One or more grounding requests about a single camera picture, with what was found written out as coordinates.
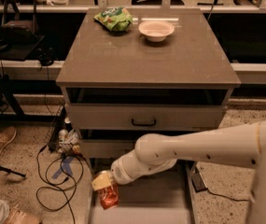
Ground tan shoe lower left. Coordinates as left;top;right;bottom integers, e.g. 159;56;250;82
4;208;42;224

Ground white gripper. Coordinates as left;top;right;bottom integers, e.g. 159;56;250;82
91;149;176;191

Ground orange soda can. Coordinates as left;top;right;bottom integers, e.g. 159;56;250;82
97;177;119;210

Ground black tripod leg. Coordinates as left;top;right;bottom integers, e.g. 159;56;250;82
0;165;26;178

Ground grey drawer cabinet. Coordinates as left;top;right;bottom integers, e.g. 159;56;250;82
55;7;242;170

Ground top drawer with black handle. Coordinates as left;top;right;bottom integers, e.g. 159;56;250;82
65;104;227;131

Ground black power adapter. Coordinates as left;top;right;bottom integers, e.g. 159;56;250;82
190;173;207;192

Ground black bag on shelf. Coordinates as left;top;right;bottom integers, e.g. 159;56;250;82
0;0;38;44

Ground white bowl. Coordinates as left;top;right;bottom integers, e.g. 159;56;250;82
138;21;175;42

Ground pile of cans and trash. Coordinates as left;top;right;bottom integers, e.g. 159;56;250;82
57;117;81;155

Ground green chip bag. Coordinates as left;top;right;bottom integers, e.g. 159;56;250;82
93;7;133;32

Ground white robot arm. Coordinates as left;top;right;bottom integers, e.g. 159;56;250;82
91;120;266;224

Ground black headphones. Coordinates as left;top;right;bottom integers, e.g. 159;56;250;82
37;48;56;66

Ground open bottom drawer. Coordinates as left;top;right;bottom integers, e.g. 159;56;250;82
88;161;197;224

